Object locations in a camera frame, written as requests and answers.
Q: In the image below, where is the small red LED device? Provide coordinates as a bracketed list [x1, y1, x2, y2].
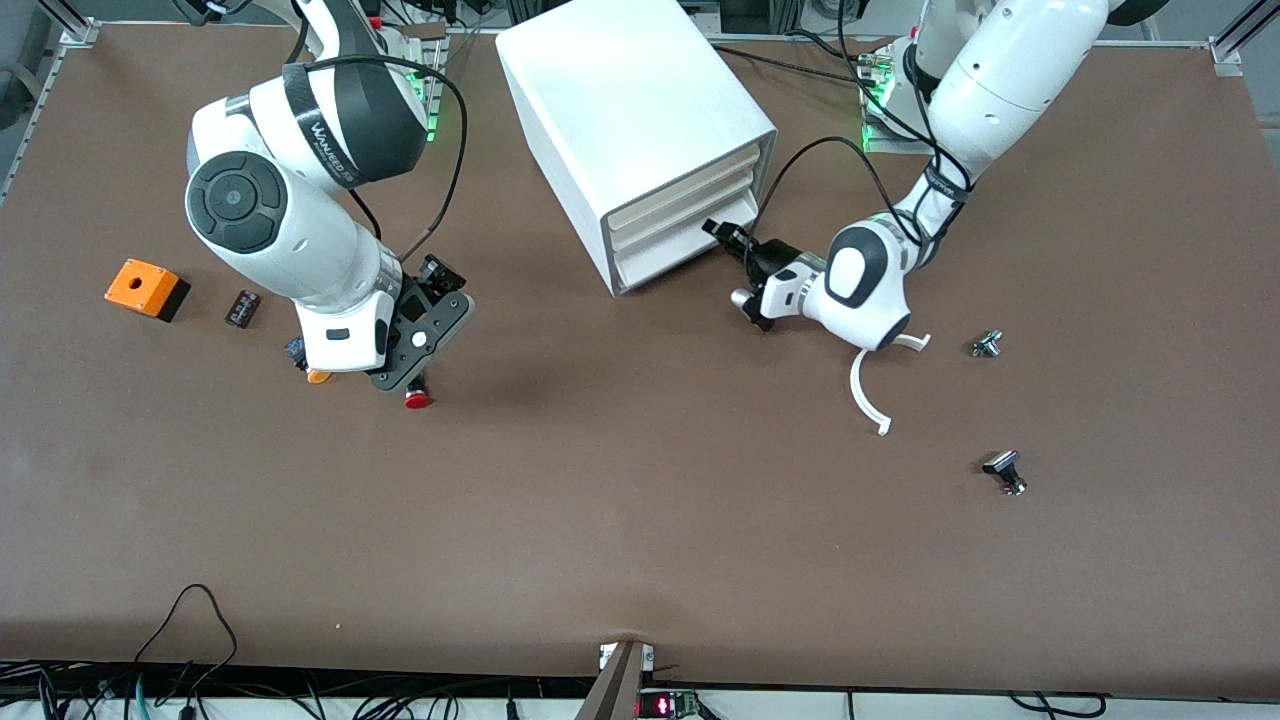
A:
[637, 689, 702, 720]

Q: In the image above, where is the thin black looped cable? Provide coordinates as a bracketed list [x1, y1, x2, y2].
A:
[134, 584, 240, 693]

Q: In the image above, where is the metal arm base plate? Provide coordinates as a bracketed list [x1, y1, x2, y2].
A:
[400, 38, 448, 142]
[861, 45, 968, 157]

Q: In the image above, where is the white plastic bin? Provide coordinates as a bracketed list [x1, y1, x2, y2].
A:
[612, 195, 759, 293]

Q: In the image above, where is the yellow push button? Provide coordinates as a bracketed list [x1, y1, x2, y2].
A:
[284, 337, 334, 386]

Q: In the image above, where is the middle white drawer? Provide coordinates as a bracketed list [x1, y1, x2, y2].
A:
[610, 172, 764, 259]

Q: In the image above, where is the orange button box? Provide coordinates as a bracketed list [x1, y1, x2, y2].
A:
[104, 259, 192, 323]

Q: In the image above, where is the black cable behind cabinet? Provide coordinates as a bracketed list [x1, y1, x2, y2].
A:
[712, 28, 887, 89]

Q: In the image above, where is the black cable on white ledge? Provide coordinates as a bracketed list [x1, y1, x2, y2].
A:
[1008, 691, 1107, 720]

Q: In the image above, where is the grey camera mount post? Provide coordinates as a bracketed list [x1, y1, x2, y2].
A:
[574, 642, 649, 720]

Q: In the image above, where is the aluminium frame profile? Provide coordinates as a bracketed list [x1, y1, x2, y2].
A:
[40, 0, 102, 49]
[1208, 0, 1280, 77]

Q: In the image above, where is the tangled black cable bundle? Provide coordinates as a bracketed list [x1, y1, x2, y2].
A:
[0, 660, 593, 720]

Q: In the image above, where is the white drawer cabinet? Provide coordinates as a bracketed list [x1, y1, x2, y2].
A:
[496, 0, 779, 298]

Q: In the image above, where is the white curved plastic piece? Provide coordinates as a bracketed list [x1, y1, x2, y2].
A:
[850, 333, 933, 437]

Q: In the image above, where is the black square white-faced button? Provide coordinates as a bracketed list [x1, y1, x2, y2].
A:
[982, 450, 1028, 497]

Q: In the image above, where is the highest white drawer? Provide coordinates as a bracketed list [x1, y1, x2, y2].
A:
[608, 143, 767, 229]

